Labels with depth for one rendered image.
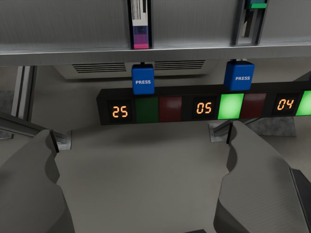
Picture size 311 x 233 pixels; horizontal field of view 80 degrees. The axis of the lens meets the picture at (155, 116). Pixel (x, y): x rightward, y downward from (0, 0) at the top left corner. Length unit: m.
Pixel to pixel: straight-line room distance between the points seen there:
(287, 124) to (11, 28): 1.09
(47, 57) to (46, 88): 0.89
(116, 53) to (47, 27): 0.07
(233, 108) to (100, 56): 0.18
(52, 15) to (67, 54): 0.04
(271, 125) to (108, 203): 0.85
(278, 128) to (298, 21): 0.87
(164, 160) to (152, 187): 0.13
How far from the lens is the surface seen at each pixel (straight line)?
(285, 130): 1.11
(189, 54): 0.19
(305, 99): 0.32
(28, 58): 0.22
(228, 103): 0.26
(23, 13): 0.24
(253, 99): 0.28
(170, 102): 0.24
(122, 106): 0.24
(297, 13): 0.26
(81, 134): 0.96
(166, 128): 0.91
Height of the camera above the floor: 0.89
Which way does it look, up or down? 75 degrees down
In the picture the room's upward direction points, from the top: 6 degrees clockwise
